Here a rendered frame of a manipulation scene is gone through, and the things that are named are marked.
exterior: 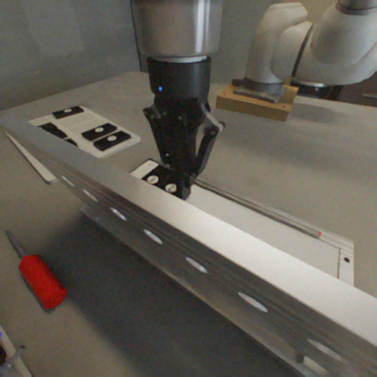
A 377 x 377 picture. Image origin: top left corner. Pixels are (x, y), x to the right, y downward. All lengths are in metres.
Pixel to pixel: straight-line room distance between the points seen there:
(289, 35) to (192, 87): 0.60
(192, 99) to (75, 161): 0.14
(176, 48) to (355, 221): 0.43
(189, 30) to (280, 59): 0.61
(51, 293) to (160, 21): 0.34
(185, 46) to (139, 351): 0.34
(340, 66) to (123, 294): 0.79
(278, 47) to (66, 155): 0.72
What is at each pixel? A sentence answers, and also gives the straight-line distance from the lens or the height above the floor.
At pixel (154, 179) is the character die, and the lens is 0.41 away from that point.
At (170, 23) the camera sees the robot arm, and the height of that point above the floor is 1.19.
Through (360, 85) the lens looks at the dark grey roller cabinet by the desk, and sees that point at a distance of 2.68.
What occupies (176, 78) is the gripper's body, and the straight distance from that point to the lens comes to 0.22.
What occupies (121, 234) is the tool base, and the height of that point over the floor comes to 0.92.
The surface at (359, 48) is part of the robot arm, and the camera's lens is 0.77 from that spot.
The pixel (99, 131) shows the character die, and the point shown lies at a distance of 0.67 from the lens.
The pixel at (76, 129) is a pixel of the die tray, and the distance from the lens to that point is 0.75.
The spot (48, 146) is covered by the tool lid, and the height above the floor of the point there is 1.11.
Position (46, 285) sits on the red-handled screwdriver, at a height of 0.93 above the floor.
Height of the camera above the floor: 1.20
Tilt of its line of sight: 42 degrees down
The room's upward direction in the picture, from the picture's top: straight up
